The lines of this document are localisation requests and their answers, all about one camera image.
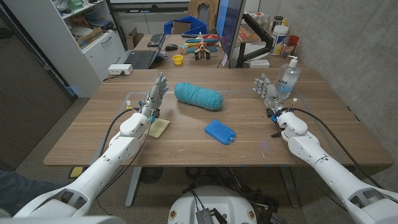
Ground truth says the computer monitor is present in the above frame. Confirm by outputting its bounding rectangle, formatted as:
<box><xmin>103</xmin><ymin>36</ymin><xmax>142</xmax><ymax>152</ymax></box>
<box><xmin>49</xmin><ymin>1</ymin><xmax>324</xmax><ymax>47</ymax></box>
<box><xmin>215</xmin><ymin>0</ymin><xmax>247</xmax><ymax>68</ymax></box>

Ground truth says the person leg in jeans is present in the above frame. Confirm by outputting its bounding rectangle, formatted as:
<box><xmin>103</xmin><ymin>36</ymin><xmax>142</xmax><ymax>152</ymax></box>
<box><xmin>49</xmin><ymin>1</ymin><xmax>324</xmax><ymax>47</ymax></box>
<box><xmin>0</xmin><ymin>169</ymin><xmax>72</xmax><ymax>217</ymax></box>

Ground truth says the blue plastic case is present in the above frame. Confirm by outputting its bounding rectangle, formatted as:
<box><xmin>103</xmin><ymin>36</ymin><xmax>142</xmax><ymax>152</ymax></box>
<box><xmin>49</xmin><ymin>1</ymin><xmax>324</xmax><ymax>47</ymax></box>
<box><xmin>204</xmin><ymin>119</ymin><xmax>236</xmax><ymax>146</ymax></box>

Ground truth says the black laptop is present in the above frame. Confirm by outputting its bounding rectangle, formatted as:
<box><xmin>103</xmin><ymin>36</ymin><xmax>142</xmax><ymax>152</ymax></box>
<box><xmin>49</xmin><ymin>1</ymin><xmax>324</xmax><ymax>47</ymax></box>
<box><xmin>124</xmin><ymin>33</ymin><xmax>167</xmax><ymax>70</ymax></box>

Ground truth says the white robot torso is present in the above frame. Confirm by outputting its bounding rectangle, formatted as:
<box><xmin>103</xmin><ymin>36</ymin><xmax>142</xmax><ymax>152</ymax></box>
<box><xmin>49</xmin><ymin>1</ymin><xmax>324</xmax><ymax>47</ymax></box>
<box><xmin>167</xmin><ymin>185</ymin><xmax>258</xmax><ymax>224</ymax></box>

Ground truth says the clear soap dispenser bottle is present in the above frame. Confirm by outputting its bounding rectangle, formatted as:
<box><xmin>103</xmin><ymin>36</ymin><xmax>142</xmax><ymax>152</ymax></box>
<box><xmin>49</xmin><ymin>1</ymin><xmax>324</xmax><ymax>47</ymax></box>
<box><xmin>275</xmin><ymin>55</ymin><xmax>302</xmax><ymax>101</ymax></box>

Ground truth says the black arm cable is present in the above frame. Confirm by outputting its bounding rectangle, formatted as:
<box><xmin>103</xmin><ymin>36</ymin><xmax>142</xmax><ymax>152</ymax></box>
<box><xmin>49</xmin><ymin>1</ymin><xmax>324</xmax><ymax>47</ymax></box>
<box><xmin>273</xmin><ymin>107</ymin><xmax>385</xmax><ymax>212</ymax></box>
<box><xmin>95</xmin><ymin>107</ymin><xmax>152</xmax><ymax>200</ymax></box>

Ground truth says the white power strip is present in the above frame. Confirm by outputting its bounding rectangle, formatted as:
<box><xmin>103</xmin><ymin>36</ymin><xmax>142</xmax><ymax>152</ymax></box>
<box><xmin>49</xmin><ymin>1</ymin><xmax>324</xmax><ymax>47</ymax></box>
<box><xmin>108</xmin><ymin>63</ymin><xmax>134</xmax><ymax>76</ymax></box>

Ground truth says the white wipes canister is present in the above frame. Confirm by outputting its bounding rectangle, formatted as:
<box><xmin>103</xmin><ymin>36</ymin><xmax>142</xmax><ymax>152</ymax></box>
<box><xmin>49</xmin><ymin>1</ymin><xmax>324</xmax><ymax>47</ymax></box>
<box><xmin>269</xmin><ymin>24</ymin><xmax>289</xmax><ymax>57</ymax></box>

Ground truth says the blue plastic bin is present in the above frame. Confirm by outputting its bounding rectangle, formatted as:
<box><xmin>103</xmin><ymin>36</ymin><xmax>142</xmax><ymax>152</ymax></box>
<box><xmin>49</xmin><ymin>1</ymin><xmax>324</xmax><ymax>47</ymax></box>
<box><xmin>164</xmin><ymin>15</ymin><xmax>208</xmax><ymax>35</ymax></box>

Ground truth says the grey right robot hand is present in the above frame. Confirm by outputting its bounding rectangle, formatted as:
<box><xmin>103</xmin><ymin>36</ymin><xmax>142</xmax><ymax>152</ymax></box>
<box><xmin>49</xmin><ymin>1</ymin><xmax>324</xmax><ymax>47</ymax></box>
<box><xmin>253</xmin><ymin>73</ymin><xmax>290</xmax><ymax>123</ymax></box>

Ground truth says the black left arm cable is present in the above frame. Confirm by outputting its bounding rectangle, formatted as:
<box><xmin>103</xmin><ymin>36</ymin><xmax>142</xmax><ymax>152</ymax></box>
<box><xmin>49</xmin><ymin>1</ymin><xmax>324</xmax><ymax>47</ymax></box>
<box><xmin>95</xmin><ymin>107</ymin><xmax>152</xmax><ymax>200</ymax></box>

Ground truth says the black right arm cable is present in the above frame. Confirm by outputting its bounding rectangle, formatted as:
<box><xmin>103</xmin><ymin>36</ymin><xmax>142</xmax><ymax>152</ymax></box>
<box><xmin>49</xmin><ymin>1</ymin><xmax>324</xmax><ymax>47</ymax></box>
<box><xmin>273</xmin><ymin>107</ymin><xmax>385</xmax><ymax>212</ymax></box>

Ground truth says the cardboard box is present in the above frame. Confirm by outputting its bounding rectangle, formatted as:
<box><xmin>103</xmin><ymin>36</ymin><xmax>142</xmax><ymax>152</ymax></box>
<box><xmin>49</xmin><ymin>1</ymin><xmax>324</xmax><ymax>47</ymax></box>
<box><xmin>125</xmin><ymin>27</ymin><xmax>144</xmax><ymax>50</ymax></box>

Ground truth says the wooden toy airplane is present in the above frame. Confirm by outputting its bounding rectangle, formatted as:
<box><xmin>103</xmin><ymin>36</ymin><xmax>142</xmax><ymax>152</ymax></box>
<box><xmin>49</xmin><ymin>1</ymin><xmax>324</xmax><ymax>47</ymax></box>
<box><xmin>185</xmin><ymin>32</ymin><xmax>219</xmax><ymax>61</ymax></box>

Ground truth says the yellow sponge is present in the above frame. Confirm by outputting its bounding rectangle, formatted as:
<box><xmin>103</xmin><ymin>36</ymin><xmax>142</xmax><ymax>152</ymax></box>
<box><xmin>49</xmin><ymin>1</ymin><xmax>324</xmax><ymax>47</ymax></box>
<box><xmin>147</xmin><ymin>118</ymin><xmax>171</xmax><ymax>139</ymax></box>

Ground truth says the teal yarn skein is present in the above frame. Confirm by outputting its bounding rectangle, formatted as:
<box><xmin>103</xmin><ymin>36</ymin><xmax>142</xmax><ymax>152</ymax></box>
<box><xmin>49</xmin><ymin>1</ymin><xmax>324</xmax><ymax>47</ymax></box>
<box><xmin>174</xmin><ymin>82</ymin><xmax>224</xmax><ymax>111</ymax></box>

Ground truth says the white rectangular box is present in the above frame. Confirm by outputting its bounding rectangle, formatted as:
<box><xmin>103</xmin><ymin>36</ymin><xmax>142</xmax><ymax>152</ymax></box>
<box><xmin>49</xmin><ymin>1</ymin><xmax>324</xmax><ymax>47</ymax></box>
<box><xmin>248</xmin><ymin>59</ymin><xmax>271</xmax><ymax>69</ymax></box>

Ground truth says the black keyboard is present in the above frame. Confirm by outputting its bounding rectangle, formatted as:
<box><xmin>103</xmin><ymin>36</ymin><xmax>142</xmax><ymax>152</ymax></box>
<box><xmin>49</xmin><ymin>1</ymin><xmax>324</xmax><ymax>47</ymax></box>
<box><xmin>147</xmin><ymin>32</ymin><xmax>166</xmax><ymax>48</ymax></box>

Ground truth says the black capped jar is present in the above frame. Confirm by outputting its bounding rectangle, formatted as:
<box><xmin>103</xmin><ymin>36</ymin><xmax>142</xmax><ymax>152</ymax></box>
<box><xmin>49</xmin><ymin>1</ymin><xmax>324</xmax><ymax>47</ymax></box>
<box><xmin>271</xmin><ymin>16</ymin><xmax>284</xmax><ymax>32</ymax></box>

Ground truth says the white storage cabinet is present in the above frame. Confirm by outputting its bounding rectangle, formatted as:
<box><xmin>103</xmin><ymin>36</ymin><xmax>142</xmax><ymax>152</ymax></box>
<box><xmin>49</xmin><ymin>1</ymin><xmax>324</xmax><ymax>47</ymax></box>
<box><xmin>2</xmin><ymin>0</ymin><xmax>128</xmax><ymax>98</ymax></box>

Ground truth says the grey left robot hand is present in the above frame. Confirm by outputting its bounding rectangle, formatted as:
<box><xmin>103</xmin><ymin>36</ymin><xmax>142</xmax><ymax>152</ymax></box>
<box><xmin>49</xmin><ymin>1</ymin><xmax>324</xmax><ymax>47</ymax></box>
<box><xmin>139</xmin><ymin>72</ymin><xmax>169</xmax><ymax>123</ymax></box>

